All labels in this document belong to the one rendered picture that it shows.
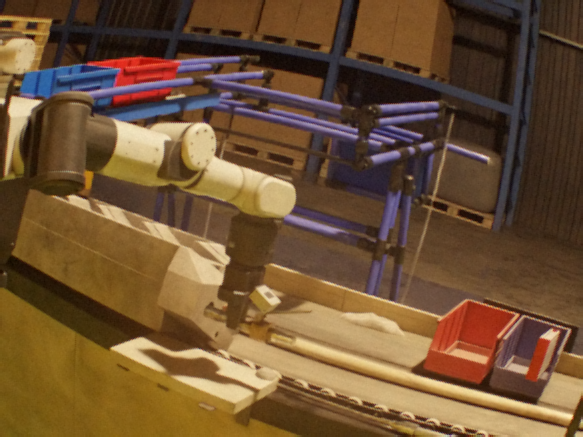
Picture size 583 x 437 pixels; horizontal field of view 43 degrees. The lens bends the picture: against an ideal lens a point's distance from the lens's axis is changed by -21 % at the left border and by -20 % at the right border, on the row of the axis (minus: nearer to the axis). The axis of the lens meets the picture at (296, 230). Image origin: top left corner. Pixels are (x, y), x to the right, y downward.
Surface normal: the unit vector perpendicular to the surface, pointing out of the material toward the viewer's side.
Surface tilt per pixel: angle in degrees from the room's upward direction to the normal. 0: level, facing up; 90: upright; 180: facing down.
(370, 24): 90
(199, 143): 80
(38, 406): 90
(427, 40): 90
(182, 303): 71
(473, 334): 88
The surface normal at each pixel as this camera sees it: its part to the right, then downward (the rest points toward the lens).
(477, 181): -0.34, 0.14
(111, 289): -0.39, -0.08
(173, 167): 0.81, 0.11
